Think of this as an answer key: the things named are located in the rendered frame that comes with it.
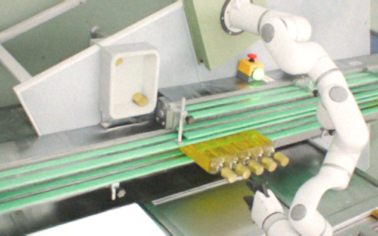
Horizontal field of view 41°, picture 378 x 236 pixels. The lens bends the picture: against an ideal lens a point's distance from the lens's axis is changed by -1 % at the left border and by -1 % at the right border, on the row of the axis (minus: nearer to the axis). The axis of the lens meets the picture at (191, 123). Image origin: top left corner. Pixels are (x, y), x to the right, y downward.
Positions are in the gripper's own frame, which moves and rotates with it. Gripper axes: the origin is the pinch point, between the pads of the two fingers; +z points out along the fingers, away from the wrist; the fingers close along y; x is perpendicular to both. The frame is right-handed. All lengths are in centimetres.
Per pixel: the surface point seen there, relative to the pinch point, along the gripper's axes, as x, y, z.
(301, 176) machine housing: -39, -17, 28
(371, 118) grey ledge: -101, -14, 66
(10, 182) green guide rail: 69, 4, 13
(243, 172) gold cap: -2.0, 0.8, 10.3
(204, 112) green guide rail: 5.7, 13.4, 29.7
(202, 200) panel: 8.3, -12.9, 16.0
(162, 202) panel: 22.0, -12.9, 17.8
